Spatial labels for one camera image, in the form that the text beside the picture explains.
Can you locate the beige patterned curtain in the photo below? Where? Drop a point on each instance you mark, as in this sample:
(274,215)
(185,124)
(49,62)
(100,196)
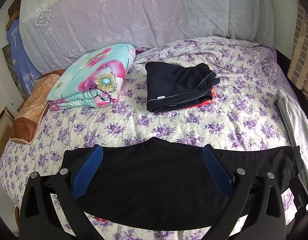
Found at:
(298,70)

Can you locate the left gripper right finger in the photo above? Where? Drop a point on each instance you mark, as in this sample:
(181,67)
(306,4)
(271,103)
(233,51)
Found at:
(265,219)

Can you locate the red folded garment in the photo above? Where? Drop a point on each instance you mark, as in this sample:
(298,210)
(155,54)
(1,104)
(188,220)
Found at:
(206,99)

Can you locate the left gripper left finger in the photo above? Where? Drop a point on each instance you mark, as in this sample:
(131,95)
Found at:
(49,206)

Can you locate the floral teal folded quilt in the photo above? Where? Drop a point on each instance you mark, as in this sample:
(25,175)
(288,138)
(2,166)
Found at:
(94,80)

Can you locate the blue patterned pillow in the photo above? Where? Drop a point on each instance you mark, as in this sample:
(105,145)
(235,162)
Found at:
(26,72)

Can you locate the folded dark navy pants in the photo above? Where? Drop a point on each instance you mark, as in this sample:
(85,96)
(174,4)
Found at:
(171,87)

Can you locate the purple floral bedspread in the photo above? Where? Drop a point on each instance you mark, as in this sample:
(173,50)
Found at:
(241,117)

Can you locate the brown orange pillow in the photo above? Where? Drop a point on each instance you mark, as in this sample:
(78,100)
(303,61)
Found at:
(26,123)

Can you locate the wooden picture frame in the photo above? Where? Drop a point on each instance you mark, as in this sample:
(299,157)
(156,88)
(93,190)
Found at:
(6,121)

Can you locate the grey garment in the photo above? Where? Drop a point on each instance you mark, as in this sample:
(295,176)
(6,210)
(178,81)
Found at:
(296,124)

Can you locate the black pants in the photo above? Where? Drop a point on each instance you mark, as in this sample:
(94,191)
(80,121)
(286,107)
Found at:
(160,185)

